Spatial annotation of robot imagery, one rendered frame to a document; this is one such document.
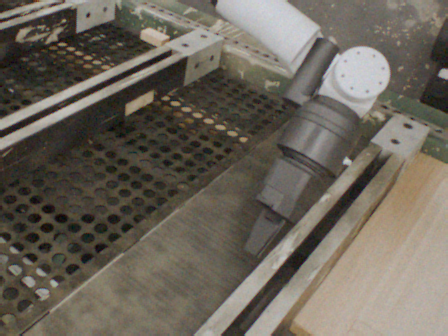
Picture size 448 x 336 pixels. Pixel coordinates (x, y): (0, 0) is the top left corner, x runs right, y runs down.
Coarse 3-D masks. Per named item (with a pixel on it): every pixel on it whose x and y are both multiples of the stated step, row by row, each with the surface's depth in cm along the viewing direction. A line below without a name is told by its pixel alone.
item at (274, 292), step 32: (384, 128) 93; (416, 128) 95; (384, 160) 90; (352, 192) 82; (384, 192) 83; (320, 224) 74; (352, 224) 73; (288, 256) 67; (320, 256) 68; (256, 288) 62; (288, 288) 63; (224, 320) 58; (256, 320) 63; (288, 320) 63
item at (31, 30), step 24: (48, 0) 121; (72, 0) 123; (96, 0) 126; (0, 24) 109; (24, 24) 112; (48, 24) 117; (72, 24) 123; (96, 24) 129; (0, 48) 110; (24, 48) 115
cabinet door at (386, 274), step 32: (416, 160) 96; (416, 192) 89; (384, 224) 82; (416, 224) 83; (352, 256) 76; (384, 256) 76; (416, 256) 77; (320, 288) 70; (352, 288) 71; (384, 288) 72; (416, 288) 72; (320, 320) 66; (352, 320) 67; (384, 320) 68; (416, 320) 68
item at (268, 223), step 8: (264, 208) 72; (264, 216) 71; (272, 216) 71; (256, 224) 72; (264, 224) 71; (272, 224) 71; (280, 224) 71; (256, 232) 72; (264, 232) 71; (272, 232) 71; (248, 240) 72; (256, 240) 71; (264, 240) 71; (248, 248) 71; (256, 248) 71; (256, 256) 71
